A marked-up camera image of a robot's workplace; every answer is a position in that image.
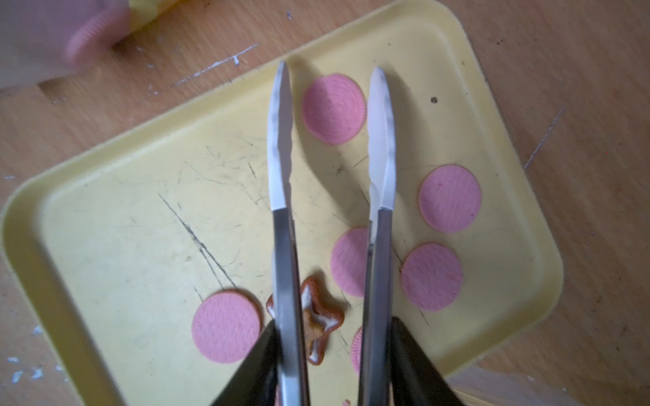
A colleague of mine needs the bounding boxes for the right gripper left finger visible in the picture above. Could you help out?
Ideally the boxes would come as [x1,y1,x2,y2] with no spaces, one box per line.
[211,321,279,406]

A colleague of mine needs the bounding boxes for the pink round cookie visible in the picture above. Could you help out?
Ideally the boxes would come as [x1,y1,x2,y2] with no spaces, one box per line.
[330,228,368,297]
[191,289,262,364]
[350,328,362,375]
[301,74,367,145]
[417,164,482,233]
[400,243,464,311]

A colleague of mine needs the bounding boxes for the yellow plastic tray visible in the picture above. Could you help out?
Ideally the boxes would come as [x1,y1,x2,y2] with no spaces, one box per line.
[1,1,564,405]

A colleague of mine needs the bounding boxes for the clear resealable bag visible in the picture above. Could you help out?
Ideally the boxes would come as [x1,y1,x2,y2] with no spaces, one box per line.
[0,0,179,90]
[447,366,581,406]

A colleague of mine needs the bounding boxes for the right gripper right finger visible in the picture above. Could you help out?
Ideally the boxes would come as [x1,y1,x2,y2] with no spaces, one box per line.
[390,316,464,406]

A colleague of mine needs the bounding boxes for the star shaped brown cookie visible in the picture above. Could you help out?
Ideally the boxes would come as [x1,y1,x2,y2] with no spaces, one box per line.
[266,276,346,366]

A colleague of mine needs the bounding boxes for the metal tongs white tips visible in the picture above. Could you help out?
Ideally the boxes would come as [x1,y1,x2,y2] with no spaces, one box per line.
[267,62,397,405]

